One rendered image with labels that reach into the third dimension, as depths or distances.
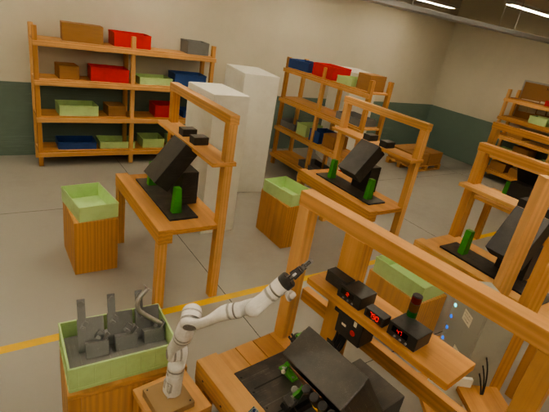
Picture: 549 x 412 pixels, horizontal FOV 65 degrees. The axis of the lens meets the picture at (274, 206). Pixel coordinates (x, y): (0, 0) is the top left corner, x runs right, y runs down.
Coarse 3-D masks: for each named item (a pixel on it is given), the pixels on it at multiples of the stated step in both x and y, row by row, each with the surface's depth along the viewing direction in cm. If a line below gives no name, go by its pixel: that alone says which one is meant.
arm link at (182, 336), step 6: (186, 306) 196; (192, 306) 195; (198, 306) 196; (186, 312) 193; (192, 312) 193; (198, 312) 194; (180, 330) 205; (186, 330) 205; (180, 336) 205; (186, 336) 205; (192, 336) 208; (180, 342) 207; (186, 342) 207
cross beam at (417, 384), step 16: (304, 288) 283; (320, 304) 272; (368, 352) 246; (384, 352) 238; (384, 368) 239; (400, 368) 230; (416, 384) 224; (432, 384) 221; (432, 400) 217; (448, 400) 213
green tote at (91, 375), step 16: (64, 336) 268; (64, 352) 243; (144, 352) 253; (160, 352) 260; (64, 368) 251; (80, 368) 235; (96, 368) 241; (112, 368) 247; (128, 368) 253; (144, 368) 259; (80, 384) 240; (96, 384) 246
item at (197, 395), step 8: (184, 376) 255; (152, 384) 246; (184, 384) 249; (192, 384) 250; (136, 392) 239; (192, 392) 245; (200, 392) 246; (136, 400) 238; (144, 400) 236; (200, 400) 241; (144, 408) 231; (192, 408) 236; (200, 408) 237; (208, 408) 239
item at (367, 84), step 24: (288, 72) 847; (312, 72) 802; (336, 72) 756; (360, 72) 708; (288, 96) 887; (336, 96) 811; (288, 120) 928; (336, 120) 750; (360, 120) 706; (384, 120) 728; (312, 144) 809; (312, 168) 825
